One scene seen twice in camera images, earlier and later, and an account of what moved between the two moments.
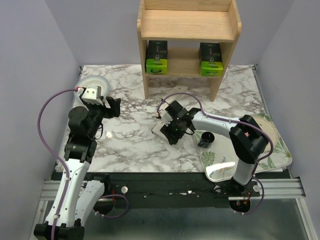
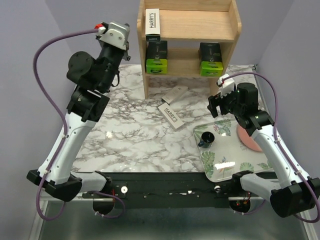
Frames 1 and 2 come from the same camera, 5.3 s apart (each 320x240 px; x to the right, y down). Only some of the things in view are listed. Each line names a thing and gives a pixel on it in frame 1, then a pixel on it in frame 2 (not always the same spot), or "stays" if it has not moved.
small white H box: (177, 89) stays
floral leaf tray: (219, 160) stays
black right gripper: (167, 131) → (214, 101)
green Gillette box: (156, 60) stays
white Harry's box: (156, 131) → (152, 30)
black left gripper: (114, 110) → (102, 43)
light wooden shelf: (183, 24) stays
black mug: (207, 139) stays
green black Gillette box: (210, 59) stays
